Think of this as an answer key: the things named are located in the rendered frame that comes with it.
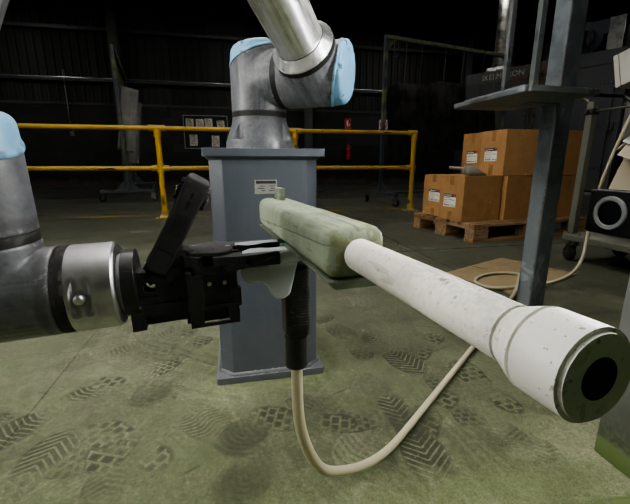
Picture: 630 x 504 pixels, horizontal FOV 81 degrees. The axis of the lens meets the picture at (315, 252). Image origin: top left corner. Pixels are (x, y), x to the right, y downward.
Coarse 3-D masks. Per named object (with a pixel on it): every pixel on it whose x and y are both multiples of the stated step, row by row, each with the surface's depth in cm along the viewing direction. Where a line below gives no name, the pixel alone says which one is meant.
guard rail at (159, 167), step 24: (48, 168) 384; (72, 168) 389; (96, 168) 393; (120, 168) 398; (144, 168) 403; (168, 168) 407; (192, 168) 413; (336, 168) 449; (360, 168) 455; (384, 168) 462; (408, 168) 467
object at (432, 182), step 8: (432, 176) 334; (440, 176) 324; (424, 184) 346; (432, 184) 335; (440, 184) 325; (424, 192) 347; (432, 192) 336; (424, 200) 348; (432, 200) 337; (424, 208) 349; (432, 208) 338
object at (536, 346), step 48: (288, 240) 38; (336, 240) 27; (336, 288) 27; (384, 288) 22; (432, 288) 17; (480, 288) 16; (288, 336) 47; (480, 336) 14; (528, 336) 12; (576, 336) 11; (624, 336) 11; (528, 384) 12; (576, 384) 11; (624, 384) 12
